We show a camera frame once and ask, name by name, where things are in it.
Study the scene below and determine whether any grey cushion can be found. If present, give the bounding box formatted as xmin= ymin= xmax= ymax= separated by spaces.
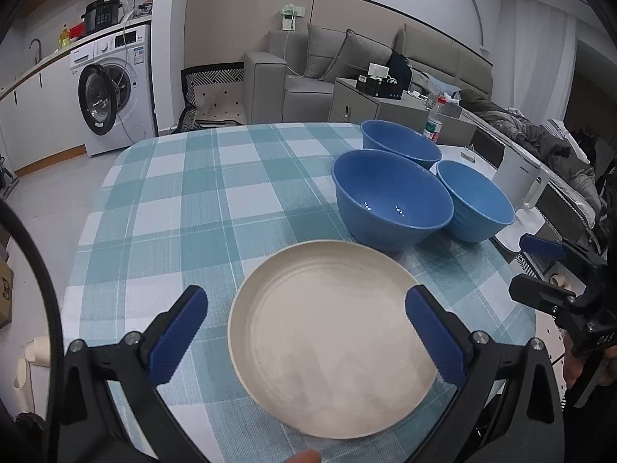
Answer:
xmin=321 ymin=29 xmax=392 ymax=83
xmin=304 ymin=24 xmax=346 ymax=78

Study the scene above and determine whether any beige plate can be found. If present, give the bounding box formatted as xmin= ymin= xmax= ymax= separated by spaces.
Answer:
xmin=227 ymin=240 xmax=437 ymax=439

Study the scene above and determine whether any person right hand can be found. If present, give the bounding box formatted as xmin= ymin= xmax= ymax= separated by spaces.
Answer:
xmin=563 ymin=339 xmax=585 ymax=389

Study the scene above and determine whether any grey cushion right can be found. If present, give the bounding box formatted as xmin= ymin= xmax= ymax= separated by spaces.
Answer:
xmin=321 ymin=29 xmax=392 ymax=83

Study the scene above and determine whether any patterned floor mat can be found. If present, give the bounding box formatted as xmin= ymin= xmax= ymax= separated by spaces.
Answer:
xmin=176 ymin=62 xmax=247 ymax=133

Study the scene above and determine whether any black pressure cooker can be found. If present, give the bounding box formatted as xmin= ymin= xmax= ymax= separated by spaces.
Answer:
xmin=82 ymin=0 xmax=121 ymax=35

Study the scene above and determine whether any black box on cabinet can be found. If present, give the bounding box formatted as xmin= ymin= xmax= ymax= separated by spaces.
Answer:
xmin=356 ymin=75 xmax=404 ymax=100

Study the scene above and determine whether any cardboard box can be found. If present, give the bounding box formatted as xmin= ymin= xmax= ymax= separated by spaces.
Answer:
xmin=0 ymin=247 xmax=13 ymax=328

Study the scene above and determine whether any grey sofa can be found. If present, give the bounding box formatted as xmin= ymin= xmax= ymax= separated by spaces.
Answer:
xmin=243 ymin=23 xmax=492 ymax=123

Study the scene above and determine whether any blue bowl front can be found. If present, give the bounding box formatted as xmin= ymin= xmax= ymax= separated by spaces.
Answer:
xmin=332 ymin=149 xmax=454 ymax=252

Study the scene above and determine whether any person left hand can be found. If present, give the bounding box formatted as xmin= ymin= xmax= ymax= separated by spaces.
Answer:
xmin=282 ymin=449 xmax=321 ymax=463

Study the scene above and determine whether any grey side cabinet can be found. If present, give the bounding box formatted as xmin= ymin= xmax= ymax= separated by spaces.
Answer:
xmin=329 ymin=78 xmax=477 ymax=146

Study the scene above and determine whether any kitchen faucet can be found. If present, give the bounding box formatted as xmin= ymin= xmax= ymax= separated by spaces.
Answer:
xmin=28 ymin=38 xmax=42 ymax=64

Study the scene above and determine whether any yellow oil bottle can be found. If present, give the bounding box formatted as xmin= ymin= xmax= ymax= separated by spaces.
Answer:
xmin=59 ymin=25 xmax=70 ymax=49

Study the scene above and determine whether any white tissue box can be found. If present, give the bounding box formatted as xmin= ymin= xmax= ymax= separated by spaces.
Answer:
xmin=367 ymin=63 xmax=389 ymax=78

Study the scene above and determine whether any white wall socket charger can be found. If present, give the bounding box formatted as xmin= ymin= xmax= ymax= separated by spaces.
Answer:
xmin=280 ymin=4 xmax=305 ymax=32

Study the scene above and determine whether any teal checkered tablecloth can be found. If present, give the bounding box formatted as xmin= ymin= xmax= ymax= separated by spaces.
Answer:
xmin=61 ymin=121 xmax=538 ymax=463

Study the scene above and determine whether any grey cushion left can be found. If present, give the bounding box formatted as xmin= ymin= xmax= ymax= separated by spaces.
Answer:
xmin=304 ymin=24 xmax=346 ymax=78

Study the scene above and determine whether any white kettle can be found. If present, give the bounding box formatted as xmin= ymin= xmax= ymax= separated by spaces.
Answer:
xmin=492 ymin=146 xmax=549 ymax=211

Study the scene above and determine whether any black cable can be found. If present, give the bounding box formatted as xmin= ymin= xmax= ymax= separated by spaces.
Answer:
xmin=0 ymin=198 xmax=66 ymax=463

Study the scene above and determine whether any clear water bottle red cap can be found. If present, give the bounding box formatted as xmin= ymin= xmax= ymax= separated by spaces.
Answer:
xmin=423 ymin=95 xmax=447 ymax=142

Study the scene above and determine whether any blue bowl back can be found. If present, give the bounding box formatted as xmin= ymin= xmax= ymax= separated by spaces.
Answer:
xmin=361 ymin=119 xmax=442 ymax=169

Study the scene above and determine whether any white washing machine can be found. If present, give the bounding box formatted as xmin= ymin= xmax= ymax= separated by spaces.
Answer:
xmin=70 ymin=22 xmax=158 ymax=157

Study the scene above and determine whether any blue bowl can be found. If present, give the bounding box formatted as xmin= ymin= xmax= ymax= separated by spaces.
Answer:
xmin=332 ymin=149 xmax=454 ymax=252
xmin=436 ymin=160 xmax=516 ymax=243
xmin=361 ymin=119 xmax=442 ymax=169

